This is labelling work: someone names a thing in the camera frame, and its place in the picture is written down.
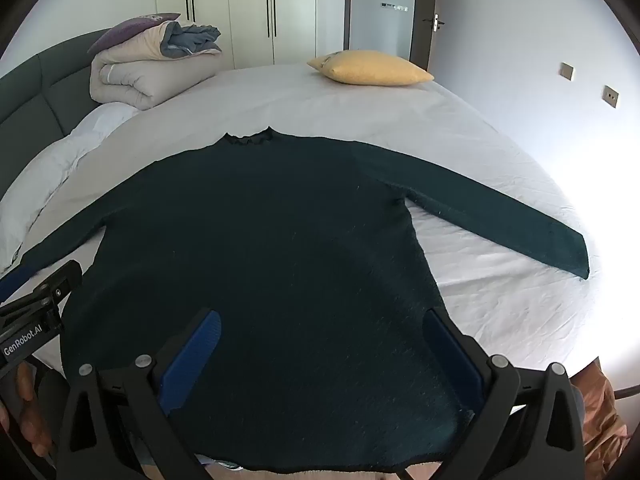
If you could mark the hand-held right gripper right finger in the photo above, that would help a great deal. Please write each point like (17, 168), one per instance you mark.
(447, 352)

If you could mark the brown cloth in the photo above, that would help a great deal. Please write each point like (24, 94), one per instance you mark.
(602, 405)

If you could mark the brown door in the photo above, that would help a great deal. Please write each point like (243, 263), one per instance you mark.
(425, 0)

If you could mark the bed with white sheet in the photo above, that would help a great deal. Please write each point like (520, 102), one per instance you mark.
(475, 125)

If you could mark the beige pillow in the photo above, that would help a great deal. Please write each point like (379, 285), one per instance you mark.
(135, 75)

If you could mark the dark green towel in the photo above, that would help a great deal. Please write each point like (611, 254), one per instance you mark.
(275, 260)

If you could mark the bronze wall socket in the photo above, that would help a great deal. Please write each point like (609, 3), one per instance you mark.
(566, 71)
(610, 95)

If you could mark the person's left hand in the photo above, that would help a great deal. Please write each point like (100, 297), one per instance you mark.
(25, 390)

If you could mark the cream wardrobe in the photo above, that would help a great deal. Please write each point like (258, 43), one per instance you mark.
(235, 15)

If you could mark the wall control panel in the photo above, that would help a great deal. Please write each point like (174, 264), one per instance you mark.
(395, 7)

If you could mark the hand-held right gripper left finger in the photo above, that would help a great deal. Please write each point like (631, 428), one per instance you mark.
(202, 350)

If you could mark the purple pillow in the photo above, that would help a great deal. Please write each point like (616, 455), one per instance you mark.
(130, 30)

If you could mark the dark green headboard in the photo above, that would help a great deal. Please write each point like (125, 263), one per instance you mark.
(30, 90)

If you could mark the yellow pillow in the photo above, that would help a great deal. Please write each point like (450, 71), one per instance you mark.
(370, 67)

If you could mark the blue-grey cloth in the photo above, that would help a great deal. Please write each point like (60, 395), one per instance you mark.
(192, 40)

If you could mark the white pillow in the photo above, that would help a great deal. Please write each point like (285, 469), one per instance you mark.
(65, 160)

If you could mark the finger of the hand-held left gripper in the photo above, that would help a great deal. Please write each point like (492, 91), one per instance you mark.
(67, 276)
(11, 281)

